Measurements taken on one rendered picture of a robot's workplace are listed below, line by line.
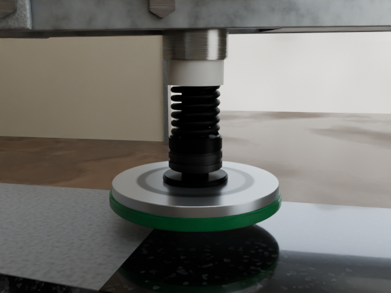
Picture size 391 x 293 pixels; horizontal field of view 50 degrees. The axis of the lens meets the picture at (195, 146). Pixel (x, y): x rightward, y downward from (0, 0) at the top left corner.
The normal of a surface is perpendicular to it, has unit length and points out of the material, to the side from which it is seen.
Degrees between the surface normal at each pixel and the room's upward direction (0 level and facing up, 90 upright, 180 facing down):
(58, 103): 90
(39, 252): 0
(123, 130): 90
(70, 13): 90
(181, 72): 90
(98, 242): 0
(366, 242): 0
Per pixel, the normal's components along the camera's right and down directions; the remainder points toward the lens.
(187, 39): -0.26, 0.19
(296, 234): 0.00, -0.98
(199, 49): 0.12, 0.20
